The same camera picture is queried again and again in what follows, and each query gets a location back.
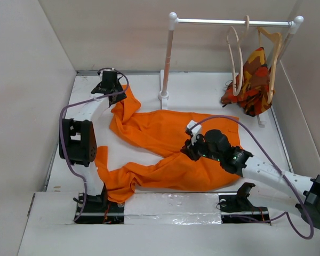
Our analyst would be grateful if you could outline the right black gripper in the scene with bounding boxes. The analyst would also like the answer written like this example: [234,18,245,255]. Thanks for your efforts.
[180,133,222,162]

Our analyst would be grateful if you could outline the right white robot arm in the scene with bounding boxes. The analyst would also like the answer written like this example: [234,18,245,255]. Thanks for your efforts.
[181,128,320,230]

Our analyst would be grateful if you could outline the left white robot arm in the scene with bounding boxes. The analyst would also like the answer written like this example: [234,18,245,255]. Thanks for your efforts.
[59,68,126,212]

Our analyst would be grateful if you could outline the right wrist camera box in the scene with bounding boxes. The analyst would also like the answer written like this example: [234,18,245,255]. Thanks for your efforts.
[185,120,202,145]

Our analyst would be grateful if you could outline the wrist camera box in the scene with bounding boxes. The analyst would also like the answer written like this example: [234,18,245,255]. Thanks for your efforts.
[97,68,118,81]
[185,120,202,145]

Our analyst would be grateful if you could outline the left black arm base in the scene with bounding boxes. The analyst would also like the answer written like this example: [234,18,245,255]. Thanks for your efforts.
[73,186,124,225]

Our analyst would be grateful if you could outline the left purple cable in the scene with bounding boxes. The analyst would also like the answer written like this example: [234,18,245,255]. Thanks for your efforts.
[58,70,130,222]

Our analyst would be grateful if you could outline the camouflage orange garment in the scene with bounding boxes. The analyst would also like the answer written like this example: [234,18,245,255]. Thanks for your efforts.
[221,47,271,117]

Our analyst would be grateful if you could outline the tan wooden hanger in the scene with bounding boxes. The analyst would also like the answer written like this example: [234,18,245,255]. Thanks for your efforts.
[257,27,282,104]

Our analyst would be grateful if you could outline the light wooden hanger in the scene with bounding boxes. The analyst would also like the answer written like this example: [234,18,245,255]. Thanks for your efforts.
[226,14,250,97]

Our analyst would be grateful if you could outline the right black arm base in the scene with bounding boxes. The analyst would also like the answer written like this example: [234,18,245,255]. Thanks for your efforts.
[216,182,270,224]

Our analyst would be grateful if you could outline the orange trousers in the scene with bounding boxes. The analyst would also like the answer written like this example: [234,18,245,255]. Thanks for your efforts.
[94,88,239,203]

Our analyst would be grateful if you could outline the white clothes rack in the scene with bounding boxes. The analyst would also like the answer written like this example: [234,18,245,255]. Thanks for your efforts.
[158,11,305,128]

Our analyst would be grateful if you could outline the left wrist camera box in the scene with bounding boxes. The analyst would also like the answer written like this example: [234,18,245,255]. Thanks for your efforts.
[97,68,118,81]

